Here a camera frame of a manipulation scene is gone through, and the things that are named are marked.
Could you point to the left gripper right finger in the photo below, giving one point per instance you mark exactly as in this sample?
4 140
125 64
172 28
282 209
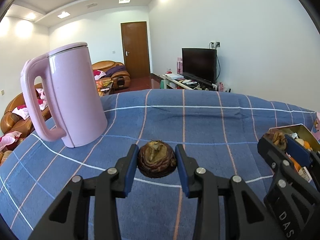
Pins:
230 202

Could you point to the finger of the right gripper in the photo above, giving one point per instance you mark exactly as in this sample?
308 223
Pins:
308 160
276 160

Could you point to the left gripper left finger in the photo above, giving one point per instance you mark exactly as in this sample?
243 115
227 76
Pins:
68 215

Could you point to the dark water chestnut back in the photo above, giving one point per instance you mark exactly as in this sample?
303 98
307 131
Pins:
277 137

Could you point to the dark water chestnut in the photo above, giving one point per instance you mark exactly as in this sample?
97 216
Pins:
277 137
156 159

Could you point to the dark water chestnut front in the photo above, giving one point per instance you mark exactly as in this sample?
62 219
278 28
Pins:
156 159

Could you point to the cut yam piece in tin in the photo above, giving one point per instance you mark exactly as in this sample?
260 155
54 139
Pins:
300 141

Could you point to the orange fruit back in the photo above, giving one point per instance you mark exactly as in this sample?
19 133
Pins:
307 146

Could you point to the orange fruit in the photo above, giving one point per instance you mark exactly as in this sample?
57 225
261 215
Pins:
307 146
296 164

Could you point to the pink metal tin box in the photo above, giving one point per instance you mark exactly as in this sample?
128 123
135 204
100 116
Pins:
300 131

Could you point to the orange fruit front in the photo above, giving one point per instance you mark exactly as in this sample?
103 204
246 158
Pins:
296 164

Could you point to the pink cartoon cup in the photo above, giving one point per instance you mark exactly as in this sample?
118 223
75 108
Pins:
316 127

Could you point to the blue plaid tablecloth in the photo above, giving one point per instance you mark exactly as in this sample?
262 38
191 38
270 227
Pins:
220 130

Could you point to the brown leather armchair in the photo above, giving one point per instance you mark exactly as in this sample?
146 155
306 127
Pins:
12 122

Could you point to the pink electric kettle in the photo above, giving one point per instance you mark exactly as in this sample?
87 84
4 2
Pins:
71 93

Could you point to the black television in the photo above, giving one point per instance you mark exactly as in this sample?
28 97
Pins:
199 63

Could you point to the white tv stand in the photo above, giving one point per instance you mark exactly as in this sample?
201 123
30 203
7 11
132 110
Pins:
175 81

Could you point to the coffee table with items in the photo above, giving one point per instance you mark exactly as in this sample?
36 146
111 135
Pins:
104 87

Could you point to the brown leather sofa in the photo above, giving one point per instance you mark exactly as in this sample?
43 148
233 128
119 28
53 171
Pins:
115 71

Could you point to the brown wooden door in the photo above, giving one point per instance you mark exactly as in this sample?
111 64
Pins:
134 37

